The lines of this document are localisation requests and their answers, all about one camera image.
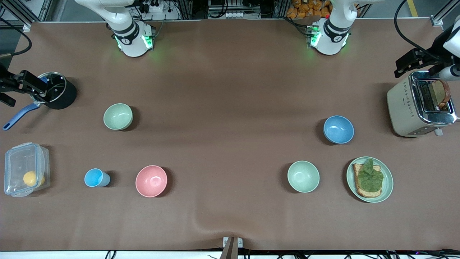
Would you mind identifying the blue bowl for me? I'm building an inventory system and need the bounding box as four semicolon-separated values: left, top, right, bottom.
323;115;355;145

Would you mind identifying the white power strip with plugs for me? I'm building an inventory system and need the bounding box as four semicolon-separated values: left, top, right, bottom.
145;2;180;21

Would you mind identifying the blue cup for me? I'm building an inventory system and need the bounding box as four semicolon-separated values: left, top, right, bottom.
84;168;111;188

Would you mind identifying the brown toast slice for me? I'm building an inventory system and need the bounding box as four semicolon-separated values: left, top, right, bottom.
431;79;451;109

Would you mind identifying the orange snack bag pile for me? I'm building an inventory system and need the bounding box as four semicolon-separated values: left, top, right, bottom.
286;0;332;19

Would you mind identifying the bread slice with crust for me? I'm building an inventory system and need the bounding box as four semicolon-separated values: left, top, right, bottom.
352;163;382;199

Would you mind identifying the metal table clamp bracket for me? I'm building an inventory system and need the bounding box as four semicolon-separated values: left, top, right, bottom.
220;236;244;259

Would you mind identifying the yellow lemon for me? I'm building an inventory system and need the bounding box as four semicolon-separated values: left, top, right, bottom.
23;170;46;188

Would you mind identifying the brown table cloth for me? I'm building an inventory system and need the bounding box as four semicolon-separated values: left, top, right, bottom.
0;18;460;251

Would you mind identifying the pink bowl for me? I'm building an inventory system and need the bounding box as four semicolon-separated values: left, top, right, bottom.
135;165;168;198

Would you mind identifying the clear plastic lidded container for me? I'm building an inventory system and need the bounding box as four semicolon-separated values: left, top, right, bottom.
4;142;51;198

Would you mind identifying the cream and chrome toaster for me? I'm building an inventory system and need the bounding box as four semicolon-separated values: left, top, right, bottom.
387;70;458;138

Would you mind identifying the light green plate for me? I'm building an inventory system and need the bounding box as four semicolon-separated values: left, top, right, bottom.
346;156;394;204

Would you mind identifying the black pot with blue handle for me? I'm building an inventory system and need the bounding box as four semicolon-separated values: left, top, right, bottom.
3;72;78;131

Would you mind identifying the green lettuce leaf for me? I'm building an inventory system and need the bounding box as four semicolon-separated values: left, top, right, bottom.
356;158;385;193

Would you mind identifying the light green bowl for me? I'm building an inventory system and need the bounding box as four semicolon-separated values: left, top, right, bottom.
287;160;321;194
103;103;134;131

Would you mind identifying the long white power strip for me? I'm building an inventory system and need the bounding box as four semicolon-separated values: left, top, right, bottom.
208;10;261;20

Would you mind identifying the glass lid with blue knob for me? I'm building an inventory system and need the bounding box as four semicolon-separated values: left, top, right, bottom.
35;72;68;104

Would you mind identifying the aluminium frame profile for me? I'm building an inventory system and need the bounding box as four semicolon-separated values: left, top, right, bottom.
432;2;460;26
7;0;51;23

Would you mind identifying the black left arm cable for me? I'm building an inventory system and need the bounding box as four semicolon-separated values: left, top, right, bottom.
394;0;443;62

